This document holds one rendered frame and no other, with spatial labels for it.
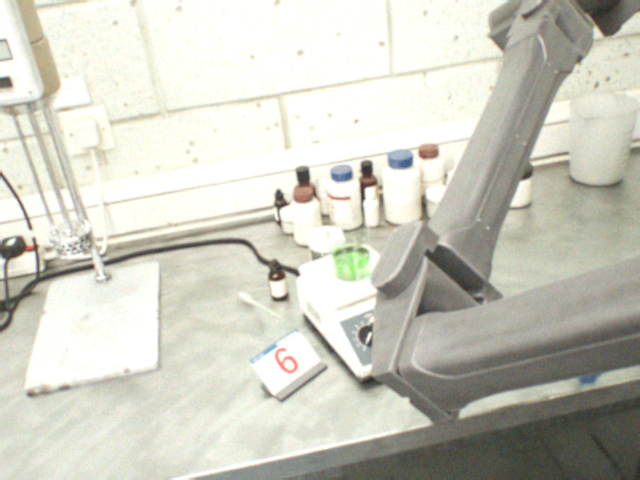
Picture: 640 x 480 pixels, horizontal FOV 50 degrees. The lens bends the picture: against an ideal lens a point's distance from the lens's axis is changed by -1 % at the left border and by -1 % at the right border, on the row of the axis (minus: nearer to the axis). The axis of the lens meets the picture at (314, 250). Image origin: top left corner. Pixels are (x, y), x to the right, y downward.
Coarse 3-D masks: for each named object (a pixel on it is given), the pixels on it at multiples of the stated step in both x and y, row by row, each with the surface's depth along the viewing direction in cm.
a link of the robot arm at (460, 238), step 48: (528, 48) 71; (576, 48) 74; (528, 96) 68; (480, 144) 66; (528, 144) 67; (480, 192) 62; (432, 240) 58; (480, 240) 60; (384, 288) 57; (480, 288) 61
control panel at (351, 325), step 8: (368, 312) 98; (344, 320) 97; (352, 320) 98; (360, 320) 98; (368, 320) 98; (344, 328) 97; (352, 328) 97; (352, 336) 96; (352, 344) 96; (360, 344) 96; (360, 352) 95; (368, 352) 95; (360, 360) 95; (368, 360) 95
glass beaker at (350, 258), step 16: (336, 224) 102; (352, 224) 102; (368, 224) 99; (336, 240) 97; (352, 240) 97; (368, 240) 99; (336, 256) 99; (352, 256) 98; (368, 256) 100; (336, 272) 101; (352, 272) 100; (368, 272) 101
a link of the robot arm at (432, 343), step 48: (432, 288) 56; (576, 288) 43; (624, 288) 39; (384, 336) 54; (432, 336) 51; (480, 336) 47; (528, 336) 43; (576, 336) 41; (624, 336) 39; (432, 384) 50; (480, 384) 48; (528, 384) 46
